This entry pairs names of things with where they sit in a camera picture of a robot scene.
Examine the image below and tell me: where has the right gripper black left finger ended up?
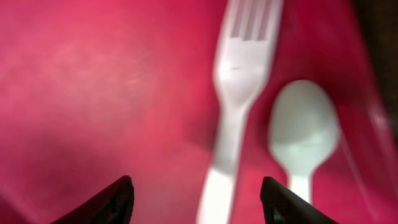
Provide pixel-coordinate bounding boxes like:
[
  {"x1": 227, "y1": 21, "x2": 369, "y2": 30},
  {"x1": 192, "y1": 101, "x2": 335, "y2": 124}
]
[{"x1": 52, "y1": 175, "x2": 134, "y2": 224}]

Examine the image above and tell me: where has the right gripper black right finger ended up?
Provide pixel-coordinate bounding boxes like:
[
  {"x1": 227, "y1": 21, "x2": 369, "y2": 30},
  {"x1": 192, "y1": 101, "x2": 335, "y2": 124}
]
[{"x1": 260, "y1": 176, "x2": 338, "y2": 224}]

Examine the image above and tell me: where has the red plastic tray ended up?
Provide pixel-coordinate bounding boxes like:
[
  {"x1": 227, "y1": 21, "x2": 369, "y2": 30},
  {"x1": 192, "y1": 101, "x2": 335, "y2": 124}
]
[{"x1": 1, "y1": 1, "x2": 397, "y2": 223}]

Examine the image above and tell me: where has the white plastic spoon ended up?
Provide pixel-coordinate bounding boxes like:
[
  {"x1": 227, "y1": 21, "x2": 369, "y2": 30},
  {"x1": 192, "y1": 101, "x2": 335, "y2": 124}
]
[{"x1": 269, "y1": 80, "x2": 340, "y2": 203}]

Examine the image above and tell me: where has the white plastic fork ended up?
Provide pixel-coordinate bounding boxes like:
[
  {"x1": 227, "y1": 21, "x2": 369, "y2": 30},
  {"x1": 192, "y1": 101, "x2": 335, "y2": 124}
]
[{"x1": 195, "y1": 0, "x2": 284, "y2": 224}]

